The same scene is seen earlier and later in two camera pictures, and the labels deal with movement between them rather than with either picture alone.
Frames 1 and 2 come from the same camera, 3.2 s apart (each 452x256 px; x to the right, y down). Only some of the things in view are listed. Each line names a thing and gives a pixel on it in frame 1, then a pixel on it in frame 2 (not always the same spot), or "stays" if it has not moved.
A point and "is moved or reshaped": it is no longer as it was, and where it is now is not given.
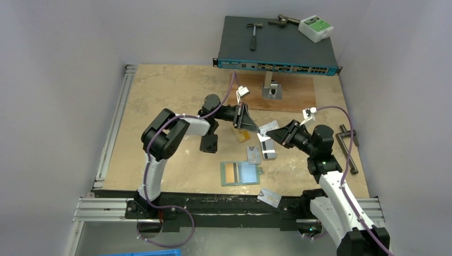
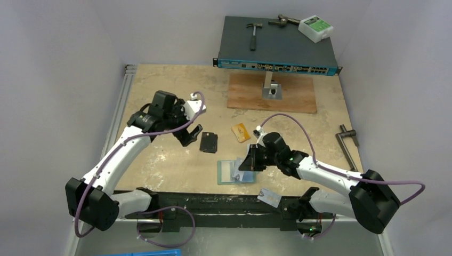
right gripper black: [290, 133] → [256, 157]
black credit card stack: [209, 143] stays
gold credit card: [242, 135] stays
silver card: [269, 197] stays
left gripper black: [242, 120] → [185, 137]
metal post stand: [271, 89] stays
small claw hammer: [253, 41] stays
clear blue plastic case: [253, 155] is moved or reshaped
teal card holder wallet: [240, 173] stays
